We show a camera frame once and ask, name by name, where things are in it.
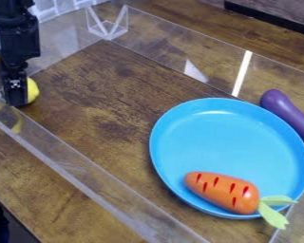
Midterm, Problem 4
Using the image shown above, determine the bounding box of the white patterned curtain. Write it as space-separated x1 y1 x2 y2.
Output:
0 0 101 56

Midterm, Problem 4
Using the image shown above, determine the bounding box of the dark wooden furniture piece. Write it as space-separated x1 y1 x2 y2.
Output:
224 0 304 34

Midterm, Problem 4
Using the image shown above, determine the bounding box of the blue plastic tray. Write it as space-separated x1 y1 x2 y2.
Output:
149 98 304 219

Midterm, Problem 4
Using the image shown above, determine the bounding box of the clear acrylic front wall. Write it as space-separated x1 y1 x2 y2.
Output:
0 98 209 243

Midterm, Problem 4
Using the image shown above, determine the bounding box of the clear acrylic wall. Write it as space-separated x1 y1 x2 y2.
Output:
86 4 304 110
0 98 209 243
0 18 92 93

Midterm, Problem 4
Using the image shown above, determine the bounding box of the yellow toy lemon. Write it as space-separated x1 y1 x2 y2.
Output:
28 78 40 103

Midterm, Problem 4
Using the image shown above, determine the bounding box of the clear acrylic left wall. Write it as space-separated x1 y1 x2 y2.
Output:
0 18 92 93

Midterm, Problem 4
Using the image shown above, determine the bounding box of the orange toy carrot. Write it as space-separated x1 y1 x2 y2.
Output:
184 171 296 230

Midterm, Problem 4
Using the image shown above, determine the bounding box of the clear acrylic back wall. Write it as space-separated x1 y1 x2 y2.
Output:
86 4 304 110

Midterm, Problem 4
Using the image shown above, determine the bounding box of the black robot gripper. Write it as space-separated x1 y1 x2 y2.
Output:
0 12 40 106

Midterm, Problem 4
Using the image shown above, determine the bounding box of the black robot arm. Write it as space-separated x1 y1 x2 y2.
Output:
0 0 40 106

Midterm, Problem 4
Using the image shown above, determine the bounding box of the purple toy eggplant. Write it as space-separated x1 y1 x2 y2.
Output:
260 89 304 140

